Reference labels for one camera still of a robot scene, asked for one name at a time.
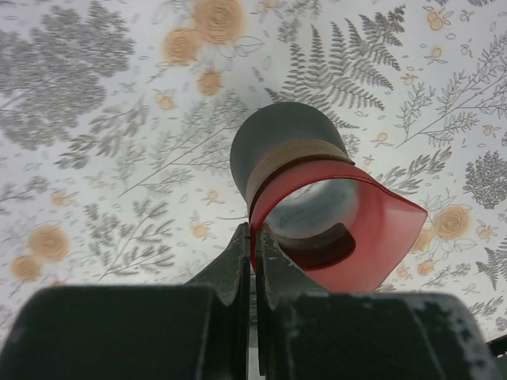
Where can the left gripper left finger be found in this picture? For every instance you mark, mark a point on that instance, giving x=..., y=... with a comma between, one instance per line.
x=225, y=338

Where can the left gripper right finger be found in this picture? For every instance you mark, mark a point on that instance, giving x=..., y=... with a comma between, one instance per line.
x=279, y=282

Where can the red grey coffee server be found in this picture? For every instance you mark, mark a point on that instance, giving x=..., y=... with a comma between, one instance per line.
x=337, y=223

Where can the floral table mat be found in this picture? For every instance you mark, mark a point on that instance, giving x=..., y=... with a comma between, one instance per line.
x=117, y=119

